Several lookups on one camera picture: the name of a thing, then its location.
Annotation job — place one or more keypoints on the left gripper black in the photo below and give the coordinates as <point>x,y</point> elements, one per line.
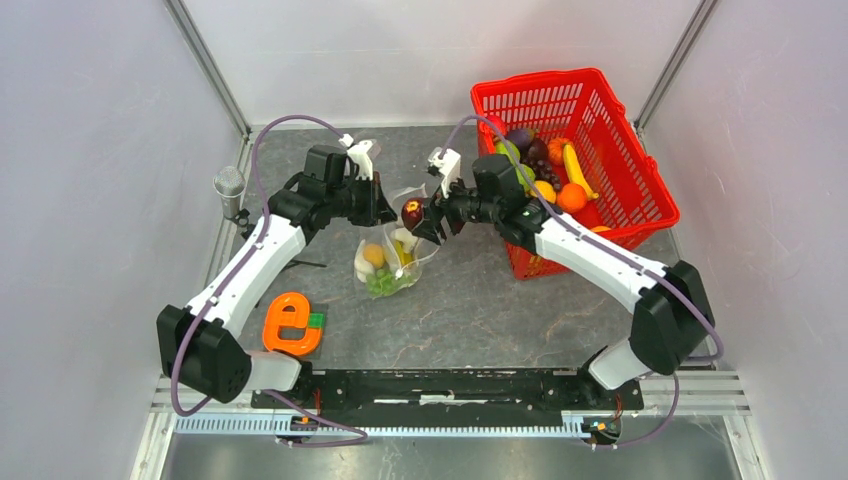
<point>378,210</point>

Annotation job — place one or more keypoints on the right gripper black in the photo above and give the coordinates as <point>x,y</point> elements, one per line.
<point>430,226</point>

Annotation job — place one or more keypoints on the yellow orange lemon fruit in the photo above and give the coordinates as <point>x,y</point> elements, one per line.
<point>374,255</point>

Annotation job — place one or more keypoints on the dark red plum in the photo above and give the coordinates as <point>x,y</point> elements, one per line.
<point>413,213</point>

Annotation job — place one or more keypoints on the clear dotted zip top bag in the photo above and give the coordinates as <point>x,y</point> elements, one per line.
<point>390,258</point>

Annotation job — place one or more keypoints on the white mushroom toy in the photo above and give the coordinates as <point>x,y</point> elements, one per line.
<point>405,238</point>

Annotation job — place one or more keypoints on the yellow green pepper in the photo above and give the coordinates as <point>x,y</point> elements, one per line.
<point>404,257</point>

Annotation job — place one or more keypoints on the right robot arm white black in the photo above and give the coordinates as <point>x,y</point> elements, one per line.
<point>671,315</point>

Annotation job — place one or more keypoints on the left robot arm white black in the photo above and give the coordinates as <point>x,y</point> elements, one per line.
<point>198,343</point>

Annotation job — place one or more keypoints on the purple eggplant top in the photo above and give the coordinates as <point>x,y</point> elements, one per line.
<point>521,138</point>

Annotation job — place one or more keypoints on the green wrinkled cabbage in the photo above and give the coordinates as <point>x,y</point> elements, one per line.
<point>526,176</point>

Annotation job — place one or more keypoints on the yellow lemon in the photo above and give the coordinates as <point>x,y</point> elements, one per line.
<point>544,190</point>

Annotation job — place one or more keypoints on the green apple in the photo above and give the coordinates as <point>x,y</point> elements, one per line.
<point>508,149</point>

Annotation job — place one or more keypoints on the dark purple grape bunch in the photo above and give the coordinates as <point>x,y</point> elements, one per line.
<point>544,171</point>

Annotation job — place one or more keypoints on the orange tangerine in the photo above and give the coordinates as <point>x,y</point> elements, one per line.
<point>572,198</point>

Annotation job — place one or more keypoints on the orange pumpkin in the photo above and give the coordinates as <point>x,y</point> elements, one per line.
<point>556,148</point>

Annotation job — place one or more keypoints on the red apple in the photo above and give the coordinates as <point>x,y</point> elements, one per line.
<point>496,126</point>

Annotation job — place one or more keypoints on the yellow banana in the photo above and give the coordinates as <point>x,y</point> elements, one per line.
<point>574,170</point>

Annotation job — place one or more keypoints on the grey microphone on stand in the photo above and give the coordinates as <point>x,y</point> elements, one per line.
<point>230,184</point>

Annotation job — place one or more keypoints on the orange letter e toy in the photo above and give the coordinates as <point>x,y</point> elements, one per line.
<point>285,327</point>

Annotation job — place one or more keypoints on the green small block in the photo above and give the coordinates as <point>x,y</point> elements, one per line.
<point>316,320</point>

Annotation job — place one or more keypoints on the red plastic basket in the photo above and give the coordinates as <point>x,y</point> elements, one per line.
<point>581,106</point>

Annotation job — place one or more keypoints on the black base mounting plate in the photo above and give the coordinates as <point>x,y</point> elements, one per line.
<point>523,397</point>

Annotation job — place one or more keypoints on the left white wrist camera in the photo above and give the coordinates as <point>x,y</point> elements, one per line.
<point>362,153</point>

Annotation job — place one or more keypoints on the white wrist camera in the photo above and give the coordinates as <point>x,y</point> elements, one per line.
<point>445,163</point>
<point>362,153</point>

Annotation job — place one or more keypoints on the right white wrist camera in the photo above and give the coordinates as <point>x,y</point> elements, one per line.
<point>445,163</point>

